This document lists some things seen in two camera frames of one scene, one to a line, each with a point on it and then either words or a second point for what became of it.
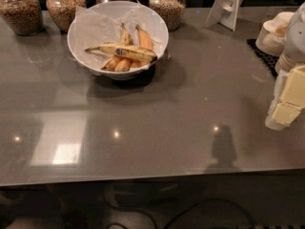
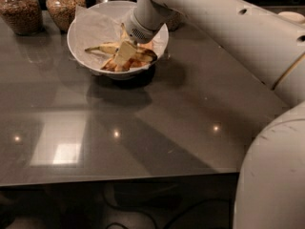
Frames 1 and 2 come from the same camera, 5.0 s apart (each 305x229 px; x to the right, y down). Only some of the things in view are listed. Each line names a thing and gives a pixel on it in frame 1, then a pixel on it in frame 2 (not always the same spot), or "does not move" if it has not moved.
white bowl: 120,40 does not move
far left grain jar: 22,11 does not move
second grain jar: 62,4 does not move
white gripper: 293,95 to 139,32
